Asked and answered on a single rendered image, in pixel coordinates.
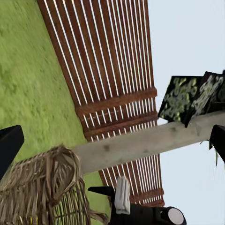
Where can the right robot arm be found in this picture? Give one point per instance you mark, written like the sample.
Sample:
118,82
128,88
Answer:
126,213

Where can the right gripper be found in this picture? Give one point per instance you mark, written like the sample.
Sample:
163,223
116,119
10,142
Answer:
135,216

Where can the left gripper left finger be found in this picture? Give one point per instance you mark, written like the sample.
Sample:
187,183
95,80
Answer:
11,140

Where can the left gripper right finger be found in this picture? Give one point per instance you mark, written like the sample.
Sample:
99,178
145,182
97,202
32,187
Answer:
217,139

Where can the wicker basket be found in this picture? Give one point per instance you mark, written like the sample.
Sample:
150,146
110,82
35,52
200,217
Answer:
31,189

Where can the tree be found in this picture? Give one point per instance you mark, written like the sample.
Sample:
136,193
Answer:
192,105

